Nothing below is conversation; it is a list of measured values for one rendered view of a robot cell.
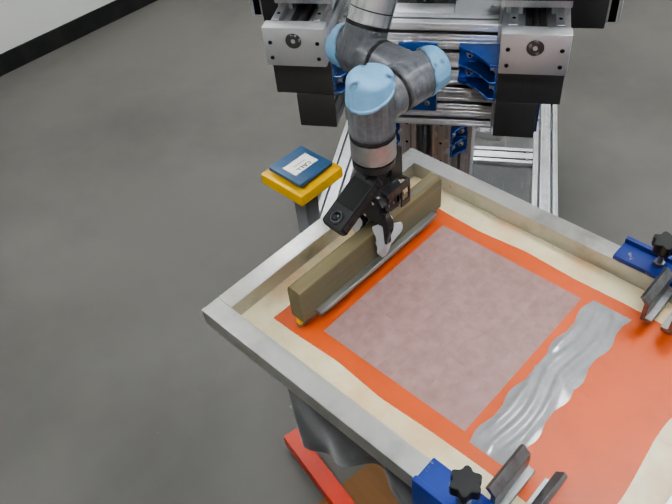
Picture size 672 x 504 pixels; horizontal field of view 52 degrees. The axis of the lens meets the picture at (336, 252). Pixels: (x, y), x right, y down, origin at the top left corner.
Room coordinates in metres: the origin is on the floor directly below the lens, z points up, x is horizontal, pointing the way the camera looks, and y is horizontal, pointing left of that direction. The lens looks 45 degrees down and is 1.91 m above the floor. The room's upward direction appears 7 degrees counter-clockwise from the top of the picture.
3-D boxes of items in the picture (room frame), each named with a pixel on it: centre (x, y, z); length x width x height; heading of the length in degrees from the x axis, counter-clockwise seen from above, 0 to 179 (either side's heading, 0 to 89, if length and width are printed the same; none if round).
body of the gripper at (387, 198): (0.91, -0.09, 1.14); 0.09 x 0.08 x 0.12; 131
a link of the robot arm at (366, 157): (0.91, -0.08, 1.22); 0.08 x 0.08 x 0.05
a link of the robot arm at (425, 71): (0.98, -0.15, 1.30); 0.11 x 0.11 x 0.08; 38
